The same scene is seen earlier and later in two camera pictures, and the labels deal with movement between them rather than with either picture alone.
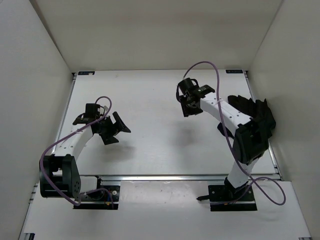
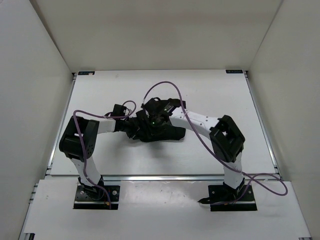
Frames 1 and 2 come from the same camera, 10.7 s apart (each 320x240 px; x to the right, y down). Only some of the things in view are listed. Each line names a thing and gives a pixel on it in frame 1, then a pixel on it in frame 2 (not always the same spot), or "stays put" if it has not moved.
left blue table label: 86,72 stays put
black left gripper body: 107,127 to 130,126
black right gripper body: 188,110 to 153,122
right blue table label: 234,71 stays put
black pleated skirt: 257,109 to 145,131
